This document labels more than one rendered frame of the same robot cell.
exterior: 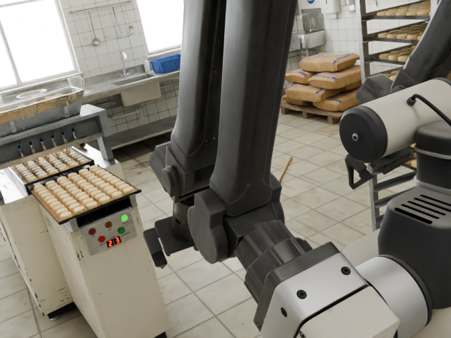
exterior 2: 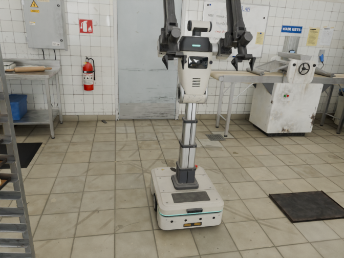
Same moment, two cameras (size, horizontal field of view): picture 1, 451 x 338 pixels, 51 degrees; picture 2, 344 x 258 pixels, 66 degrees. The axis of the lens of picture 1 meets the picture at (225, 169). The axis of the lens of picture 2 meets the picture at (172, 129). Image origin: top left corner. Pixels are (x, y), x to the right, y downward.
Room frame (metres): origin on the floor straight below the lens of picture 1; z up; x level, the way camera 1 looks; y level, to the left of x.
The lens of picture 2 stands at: (2.51, 0.06, 1.51)
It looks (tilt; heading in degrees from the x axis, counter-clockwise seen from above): 21 degrees down; 193
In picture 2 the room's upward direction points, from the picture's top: 3 degrees clockwise
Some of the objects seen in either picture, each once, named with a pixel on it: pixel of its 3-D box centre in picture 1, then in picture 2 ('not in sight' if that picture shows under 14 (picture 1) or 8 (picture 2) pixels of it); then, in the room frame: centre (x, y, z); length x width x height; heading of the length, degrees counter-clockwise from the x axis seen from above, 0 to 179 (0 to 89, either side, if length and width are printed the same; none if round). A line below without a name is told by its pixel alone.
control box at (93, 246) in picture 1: (109, 231); not in sight; (2.00, 0.59, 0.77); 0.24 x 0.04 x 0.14; 120
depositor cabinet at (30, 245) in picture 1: (56, 214); not in sight; (3.17, 1.26, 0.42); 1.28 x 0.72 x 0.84; 30
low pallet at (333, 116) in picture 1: (328, 105); not in sight; (5.90, -1.46, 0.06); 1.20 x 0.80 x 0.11; 28
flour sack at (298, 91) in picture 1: (313, 90); not in sight; (5.81, -1.27, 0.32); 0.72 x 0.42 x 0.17; 30
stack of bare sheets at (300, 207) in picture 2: not in sight; (308, 205); (0.13, 0.89, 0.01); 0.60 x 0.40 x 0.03; 114
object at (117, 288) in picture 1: (101, 261); not in sight; (2.32, 0.77, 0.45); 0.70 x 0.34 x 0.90; 30
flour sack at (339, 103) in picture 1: (345, 98); not in sight; (5.64, -1.61, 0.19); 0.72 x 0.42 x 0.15; 120
